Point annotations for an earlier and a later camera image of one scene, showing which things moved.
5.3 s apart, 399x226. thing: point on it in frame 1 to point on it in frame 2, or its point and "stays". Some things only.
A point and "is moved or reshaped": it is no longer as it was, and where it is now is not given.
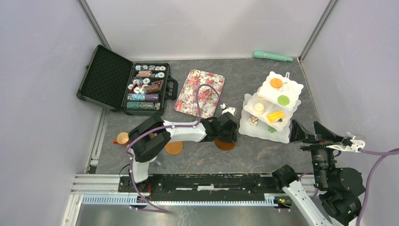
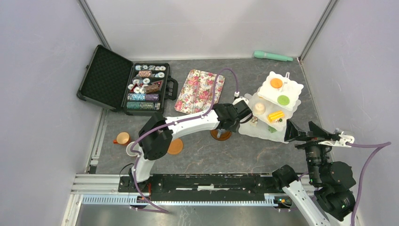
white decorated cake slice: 252,121 stays
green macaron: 283,100 stays
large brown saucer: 224,146 is moved or reshaped
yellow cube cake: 273,117 stays
